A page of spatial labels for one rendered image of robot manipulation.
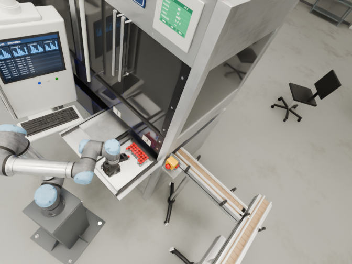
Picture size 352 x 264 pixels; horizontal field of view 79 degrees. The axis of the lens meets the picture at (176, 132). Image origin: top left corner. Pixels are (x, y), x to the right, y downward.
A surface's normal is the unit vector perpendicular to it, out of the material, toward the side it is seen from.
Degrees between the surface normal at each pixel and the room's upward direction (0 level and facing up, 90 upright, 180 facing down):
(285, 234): 0
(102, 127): 0
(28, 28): 90
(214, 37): 90
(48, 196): 8
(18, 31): 90
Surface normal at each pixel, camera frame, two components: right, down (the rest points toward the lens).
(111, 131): 0.25, -0.56
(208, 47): -0.65, 0.51
